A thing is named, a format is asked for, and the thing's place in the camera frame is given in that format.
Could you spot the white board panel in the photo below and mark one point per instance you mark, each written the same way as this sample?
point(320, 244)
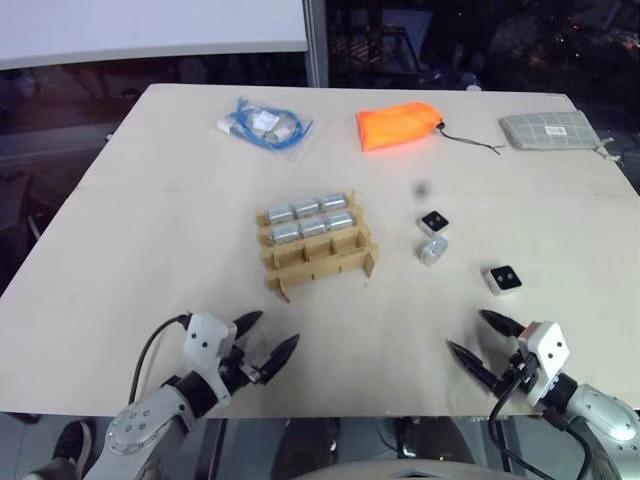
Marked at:
point(150, 25)

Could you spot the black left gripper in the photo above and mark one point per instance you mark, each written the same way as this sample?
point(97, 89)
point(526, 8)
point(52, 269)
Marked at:
point(234, 370)

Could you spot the grey window pillar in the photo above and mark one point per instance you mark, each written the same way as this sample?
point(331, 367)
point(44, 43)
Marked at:
point(317, 40)

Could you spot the grey checked fabric pouch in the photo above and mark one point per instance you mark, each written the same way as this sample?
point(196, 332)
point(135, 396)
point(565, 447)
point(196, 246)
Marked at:
point(540, 131)

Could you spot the dark rounded shape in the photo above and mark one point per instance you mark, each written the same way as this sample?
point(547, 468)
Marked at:
point(305, 445)

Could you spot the dark shoe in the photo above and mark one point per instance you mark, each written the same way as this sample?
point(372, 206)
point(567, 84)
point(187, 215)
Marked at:
point(72, 445)

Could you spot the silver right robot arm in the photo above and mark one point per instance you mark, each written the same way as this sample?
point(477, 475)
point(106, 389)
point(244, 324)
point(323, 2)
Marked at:
point(605, 410)

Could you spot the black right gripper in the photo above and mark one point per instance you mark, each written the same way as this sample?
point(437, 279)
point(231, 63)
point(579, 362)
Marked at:
point(522, 377)

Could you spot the wooden rack with batteries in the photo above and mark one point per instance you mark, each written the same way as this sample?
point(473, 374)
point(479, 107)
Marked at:
point(320, 262)

